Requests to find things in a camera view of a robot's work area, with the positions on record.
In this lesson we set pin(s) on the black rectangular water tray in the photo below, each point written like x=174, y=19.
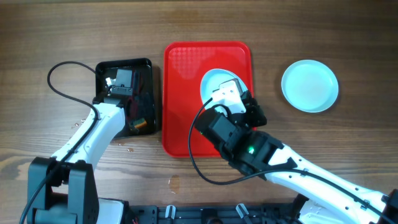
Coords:
x=117, y=80

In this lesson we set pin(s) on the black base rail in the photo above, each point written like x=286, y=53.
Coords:
x=261, y=214

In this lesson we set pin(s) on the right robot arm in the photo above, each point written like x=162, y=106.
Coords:
x=229, y=120

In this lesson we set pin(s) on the red plastic tray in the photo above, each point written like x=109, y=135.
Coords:
x=185, y=63

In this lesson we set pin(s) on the pale blue plate top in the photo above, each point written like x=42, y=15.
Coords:
x=213, y=79

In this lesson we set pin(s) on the green orange sponge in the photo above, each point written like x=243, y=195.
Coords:
x=140, y=123

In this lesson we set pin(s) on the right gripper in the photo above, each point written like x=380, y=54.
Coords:
x=252, y=108

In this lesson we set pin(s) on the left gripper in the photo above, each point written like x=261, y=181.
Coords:
x=143, y=106

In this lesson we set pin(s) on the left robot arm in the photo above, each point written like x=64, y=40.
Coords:
x=62, y=188

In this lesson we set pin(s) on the pale blue plate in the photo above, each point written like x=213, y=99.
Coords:
x=310, y=86
x=213, y=79

